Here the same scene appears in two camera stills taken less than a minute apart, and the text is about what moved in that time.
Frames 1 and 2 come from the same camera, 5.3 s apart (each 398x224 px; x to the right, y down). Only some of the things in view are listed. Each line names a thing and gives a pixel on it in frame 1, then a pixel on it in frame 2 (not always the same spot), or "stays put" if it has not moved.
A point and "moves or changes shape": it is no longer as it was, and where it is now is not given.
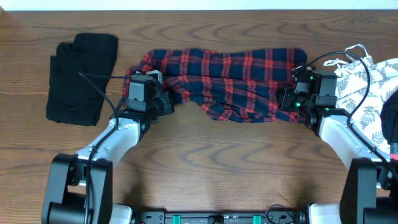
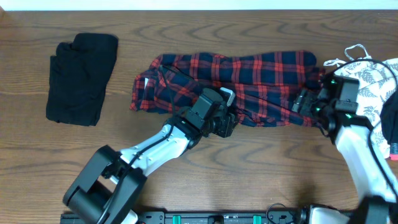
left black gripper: (168, 105) → (227, 124)
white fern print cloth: (351, 78) stays put
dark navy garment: (389, 118) stays put
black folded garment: (71, 99) stays put
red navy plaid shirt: (245, 86) moves or changes shape
